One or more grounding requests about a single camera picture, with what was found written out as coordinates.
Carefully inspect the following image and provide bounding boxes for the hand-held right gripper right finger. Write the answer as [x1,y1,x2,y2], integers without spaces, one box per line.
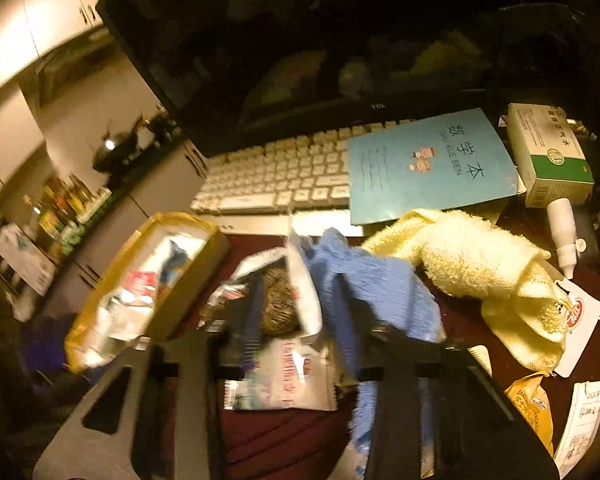
[355,322,561,480]

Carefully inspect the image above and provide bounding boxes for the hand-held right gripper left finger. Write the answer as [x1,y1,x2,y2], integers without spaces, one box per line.
[32,280,266,480]

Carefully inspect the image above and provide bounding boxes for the red lettered printed packet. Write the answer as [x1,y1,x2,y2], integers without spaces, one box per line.
[222,337,341,413]

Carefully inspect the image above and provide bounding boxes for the yellow cardboard box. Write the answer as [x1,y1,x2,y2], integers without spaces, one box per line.
[64,212,231,373]

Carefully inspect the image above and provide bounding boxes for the blue towel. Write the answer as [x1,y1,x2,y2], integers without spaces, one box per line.
[300,227,443,466]

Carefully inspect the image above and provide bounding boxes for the yellow towel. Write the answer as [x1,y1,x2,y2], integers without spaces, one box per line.
[362,208,568,373]

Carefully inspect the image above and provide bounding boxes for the yellow snack packet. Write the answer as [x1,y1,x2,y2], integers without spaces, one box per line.
[502,372,556,456]

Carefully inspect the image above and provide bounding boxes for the white plastic bag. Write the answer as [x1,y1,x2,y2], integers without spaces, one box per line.
[227,230,326,346]

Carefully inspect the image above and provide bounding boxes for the crumpled white plastic wrapper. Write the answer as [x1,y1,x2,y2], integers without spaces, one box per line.
[80,232,208,366]

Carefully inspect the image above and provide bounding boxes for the white keyboard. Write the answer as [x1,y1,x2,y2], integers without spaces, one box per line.
[190,119,416,238]

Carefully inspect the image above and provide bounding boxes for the white lower kitchen cabinets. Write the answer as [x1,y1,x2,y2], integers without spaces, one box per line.
[45,140,211,321]

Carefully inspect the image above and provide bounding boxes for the white kitchen cabinets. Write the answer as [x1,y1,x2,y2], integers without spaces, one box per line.
[45,140,211,321]
[0,0,103,216]

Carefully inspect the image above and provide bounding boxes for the blue notebook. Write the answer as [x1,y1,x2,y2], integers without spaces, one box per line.
[346,107,521,226]

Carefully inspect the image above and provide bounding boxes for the white tag red logo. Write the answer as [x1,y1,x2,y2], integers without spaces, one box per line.
[550,277,600,378]

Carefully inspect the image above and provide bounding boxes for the white paper slip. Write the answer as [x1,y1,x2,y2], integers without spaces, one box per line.
[554,380,600,478]

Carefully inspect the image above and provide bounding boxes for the white spray bottle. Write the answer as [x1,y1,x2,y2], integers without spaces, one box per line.
[546,198,587,279]

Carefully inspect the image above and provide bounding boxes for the row of condiment bottles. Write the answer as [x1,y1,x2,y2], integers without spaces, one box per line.
[22,172,111,241]

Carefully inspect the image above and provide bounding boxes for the black wok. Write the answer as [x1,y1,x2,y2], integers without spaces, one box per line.
[91,120,146,173]

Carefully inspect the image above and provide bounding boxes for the white blue carton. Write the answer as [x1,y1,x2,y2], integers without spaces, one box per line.
[0,222,56,296]

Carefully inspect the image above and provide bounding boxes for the green white medicine box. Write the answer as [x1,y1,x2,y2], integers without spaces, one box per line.
[506,103,595,208]

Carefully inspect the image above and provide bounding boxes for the black monitor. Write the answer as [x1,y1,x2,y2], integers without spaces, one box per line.
[96,0,600,158]

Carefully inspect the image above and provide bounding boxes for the range hood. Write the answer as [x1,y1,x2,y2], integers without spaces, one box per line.
[32,27,115,106]

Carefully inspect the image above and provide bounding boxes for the white upper kitchen cabinets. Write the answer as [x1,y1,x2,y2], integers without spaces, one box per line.
[0,0,103,216]

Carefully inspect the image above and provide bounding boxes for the brown wire scrubber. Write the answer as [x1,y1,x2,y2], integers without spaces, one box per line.
[252,266,301,336]

